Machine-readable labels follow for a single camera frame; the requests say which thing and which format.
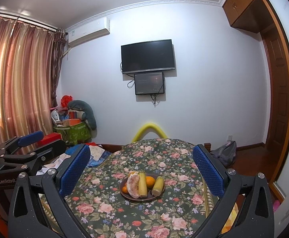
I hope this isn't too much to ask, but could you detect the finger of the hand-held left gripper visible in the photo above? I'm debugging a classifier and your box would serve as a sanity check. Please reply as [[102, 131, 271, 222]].
[[0, 131, 44, 155], [0, 139, 67, 178]]

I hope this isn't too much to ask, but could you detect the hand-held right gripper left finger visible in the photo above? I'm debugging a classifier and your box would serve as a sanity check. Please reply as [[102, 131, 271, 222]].
[[8, 144, 91, 238]]

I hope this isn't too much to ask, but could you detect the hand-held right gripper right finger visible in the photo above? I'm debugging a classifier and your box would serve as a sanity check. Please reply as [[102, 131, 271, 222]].
[[192, 144, 275, 238]]

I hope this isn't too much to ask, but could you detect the peeled sugarcane piece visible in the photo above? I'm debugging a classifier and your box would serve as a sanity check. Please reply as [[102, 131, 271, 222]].
[[137, 171, 148, 199], [152, 176, 165, 196]]

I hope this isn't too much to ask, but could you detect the large peeled pomelo segment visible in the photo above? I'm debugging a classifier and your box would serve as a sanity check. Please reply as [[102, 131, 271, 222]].
[[126, 174, 141, 199]]

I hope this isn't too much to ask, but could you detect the purple plate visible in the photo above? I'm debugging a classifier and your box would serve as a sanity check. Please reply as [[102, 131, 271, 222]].
[[120, 172, 166, 202]]

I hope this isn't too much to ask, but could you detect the red box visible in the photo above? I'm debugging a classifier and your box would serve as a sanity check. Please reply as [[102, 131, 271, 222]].
[[39, 133, 62, 147]]

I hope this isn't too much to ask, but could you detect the grey backpack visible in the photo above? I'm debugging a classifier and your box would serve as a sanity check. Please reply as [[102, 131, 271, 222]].
[[210, 141, 237, 167]]

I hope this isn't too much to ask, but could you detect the blue and white cloth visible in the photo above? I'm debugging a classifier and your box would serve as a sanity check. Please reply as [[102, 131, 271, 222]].
[[66, 142, 122, 168]]

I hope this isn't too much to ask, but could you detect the green box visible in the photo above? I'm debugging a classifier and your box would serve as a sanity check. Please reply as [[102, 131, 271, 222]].
[[53, 121, 92, 146]]

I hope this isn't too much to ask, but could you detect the orange box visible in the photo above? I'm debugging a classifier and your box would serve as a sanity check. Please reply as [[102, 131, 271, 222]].
[[64, 119, 82, 127]]

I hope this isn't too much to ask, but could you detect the red ornament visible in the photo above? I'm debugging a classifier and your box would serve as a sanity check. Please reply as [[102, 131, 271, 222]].
[[61, 95, 73, 107]]

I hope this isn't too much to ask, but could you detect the pink striped curtain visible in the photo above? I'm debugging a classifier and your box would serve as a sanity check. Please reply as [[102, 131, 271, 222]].
[[0, 15, 60, 145]]

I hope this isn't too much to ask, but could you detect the floral blanket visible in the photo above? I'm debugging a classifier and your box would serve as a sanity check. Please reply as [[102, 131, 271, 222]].
[[39, 137, 237, 238]]

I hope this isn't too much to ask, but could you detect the brown patterned curtain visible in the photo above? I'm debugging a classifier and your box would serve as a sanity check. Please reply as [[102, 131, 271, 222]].
[[50, 27, 68, 107]]

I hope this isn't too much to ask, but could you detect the wooden door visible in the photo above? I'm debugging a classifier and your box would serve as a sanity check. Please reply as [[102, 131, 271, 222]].
[[261, 26, 289, 178]]

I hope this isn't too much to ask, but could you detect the white air conditioner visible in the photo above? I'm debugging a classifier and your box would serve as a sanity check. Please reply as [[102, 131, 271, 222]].
[[65, 17, 110, 48]]

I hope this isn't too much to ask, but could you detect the wooden overhead cabinet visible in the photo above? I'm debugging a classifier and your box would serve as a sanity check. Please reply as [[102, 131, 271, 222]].
[[222, 0, 276, 32]]

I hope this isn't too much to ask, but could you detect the small wall monitor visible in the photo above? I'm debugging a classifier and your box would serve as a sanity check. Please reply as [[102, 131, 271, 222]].
[[134, 72, 165, 95]]

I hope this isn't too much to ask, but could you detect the black wall television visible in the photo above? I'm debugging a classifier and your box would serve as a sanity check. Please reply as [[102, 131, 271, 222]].
[[121, 39, 177, 75]]

